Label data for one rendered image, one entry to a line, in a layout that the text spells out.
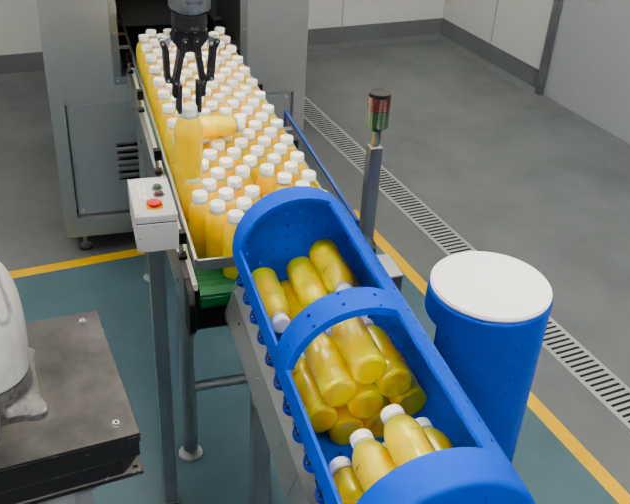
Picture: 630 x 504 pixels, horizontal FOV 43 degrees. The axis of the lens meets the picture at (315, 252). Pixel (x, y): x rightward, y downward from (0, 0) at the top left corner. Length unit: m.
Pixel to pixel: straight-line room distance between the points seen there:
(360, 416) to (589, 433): 1.75
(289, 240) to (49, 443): 0.75
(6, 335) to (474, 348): 0.99
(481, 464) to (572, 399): 2.10
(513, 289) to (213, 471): 1.32
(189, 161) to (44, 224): 2.31
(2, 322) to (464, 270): 1.05
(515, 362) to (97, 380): 0.92
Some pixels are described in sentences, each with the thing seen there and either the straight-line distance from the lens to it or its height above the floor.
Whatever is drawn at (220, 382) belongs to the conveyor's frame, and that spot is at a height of 0.31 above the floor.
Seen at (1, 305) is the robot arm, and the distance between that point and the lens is 1.33.
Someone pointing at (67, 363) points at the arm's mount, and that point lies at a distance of 1.53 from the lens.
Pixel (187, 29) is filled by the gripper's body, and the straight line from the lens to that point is 1.78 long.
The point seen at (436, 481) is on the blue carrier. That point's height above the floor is 1.23.
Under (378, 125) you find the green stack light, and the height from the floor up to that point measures 1.18.
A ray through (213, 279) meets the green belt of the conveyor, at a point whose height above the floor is 0.90.
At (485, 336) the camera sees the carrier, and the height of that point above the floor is 0.99.
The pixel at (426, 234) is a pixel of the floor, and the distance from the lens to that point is 4.09.
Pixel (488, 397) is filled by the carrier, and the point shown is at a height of 0.82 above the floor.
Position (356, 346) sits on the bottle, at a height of 1.16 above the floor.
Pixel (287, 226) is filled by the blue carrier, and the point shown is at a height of 1.13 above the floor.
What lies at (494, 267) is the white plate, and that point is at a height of 1.04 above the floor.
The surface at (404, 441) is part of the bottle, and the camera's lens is 1.28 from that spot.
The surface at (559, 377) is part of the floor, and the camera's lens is 3.35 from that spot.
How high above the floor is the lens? 2.06
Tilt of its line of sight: 32 degrees down
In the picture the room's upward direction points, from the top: 3 degrees clockwise
